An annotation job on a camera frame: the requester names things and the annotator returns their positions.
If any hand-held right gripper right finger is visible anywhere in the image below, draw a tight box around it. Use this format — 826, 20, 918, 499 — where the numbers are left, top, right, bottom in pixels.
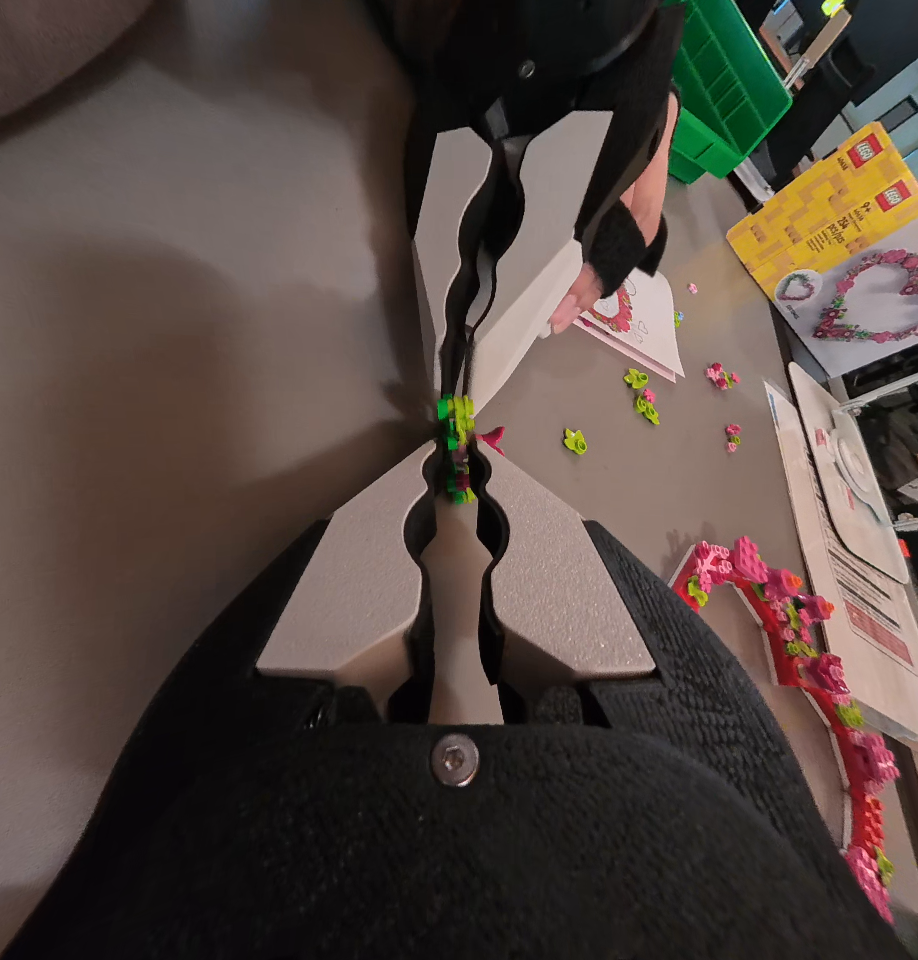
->
474, 450, 660, 723

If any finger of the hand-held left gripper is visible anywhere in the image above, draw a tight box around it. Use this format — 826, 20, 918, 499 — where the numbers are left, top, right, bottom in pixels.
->
462, 109, 617, 414
412, 126, 499, 399

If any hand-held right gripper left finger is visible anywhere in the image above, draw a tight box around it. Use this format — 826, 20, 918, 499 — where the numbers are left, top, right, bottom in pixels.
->
255, 441, 439, 723

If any red lego heart wreath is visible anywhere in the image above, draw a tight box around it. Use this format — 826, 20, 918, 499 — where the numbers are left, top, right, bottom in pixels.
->
667, 534, 904, 927

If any green lego flower sprig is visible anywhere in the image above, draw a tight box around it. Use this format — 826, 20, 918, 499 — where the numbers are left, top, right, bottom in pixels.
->
436, 393, 478, 505

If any lego instruction booklet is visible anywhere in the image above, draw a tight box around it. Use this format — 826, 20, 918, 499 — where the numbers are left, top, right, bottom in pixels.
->
573, 270, 686, 385

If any yellow lego box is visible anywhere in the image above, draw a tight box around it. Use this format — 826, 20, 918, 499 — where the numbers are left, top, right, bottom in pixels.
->
725, 121, 918, 381

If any person's left hand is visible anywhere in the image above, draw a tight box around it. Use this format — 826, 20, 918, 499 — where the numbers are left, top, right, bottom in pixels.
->
549, 90, 683, 334

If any green divided plastic bin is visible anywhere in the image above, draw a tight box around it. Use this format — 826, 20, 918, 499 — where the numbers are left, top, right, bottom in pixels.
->
667, 0, 795, 185

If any laminated instruction sheet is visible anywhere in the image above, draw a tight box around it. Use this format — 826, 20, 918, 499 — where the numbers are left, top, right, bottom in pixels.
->
762, 378, 918, 755

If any wooden board on white stand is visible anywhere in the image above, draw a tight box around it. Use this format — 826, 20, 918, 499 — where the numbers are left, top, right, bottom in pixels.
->
787, 361, 918, 588

